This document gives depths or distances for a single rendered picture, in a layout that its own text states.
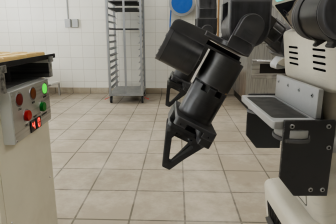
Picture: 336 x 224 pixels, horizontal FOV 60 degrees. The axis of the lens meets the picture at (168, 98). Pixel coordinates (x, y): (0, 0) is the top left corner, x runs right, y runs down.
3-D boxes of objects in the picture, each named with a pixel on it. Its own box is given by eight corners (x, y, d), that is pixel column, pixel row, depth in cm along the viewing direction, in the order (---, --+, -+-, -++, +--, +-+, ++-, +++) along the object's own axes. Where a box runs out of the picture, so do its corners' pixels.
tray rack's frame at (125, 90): (115, 92, 478) (110, -23, 439) (146, 92, 478) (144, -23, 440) (108, 101, 415) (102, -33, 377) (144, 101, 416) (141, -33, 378)
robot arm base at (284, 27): (308, 33, 80) (290, 33, 92) (286, 14, 79) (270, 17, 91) (287, 58, 81) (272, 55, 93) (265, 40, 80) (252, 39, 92)
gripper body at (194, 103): (171, 126, 41) (196, 80, 40) (170, 109, 51) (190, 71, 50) (211, 146, 42) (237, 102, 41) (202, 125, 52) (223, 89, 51)
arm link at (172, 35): (270, 20, 39) (252, 23, 47) (195, -22, 38) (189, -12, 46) (226, 98, 41) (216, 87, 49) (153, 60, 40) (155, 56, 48)
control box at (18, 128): (2, 145, 75) (-5, 92, 72) (41, 118, 99) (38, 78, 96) (16, 145, 75) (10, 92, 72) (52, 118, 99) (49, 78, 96)
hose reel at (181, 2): (193, 60, 476) (194, -11, 452) (193, 61, 462) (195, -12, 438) (168, 60, 477) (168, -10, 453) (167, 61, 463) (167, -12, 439)
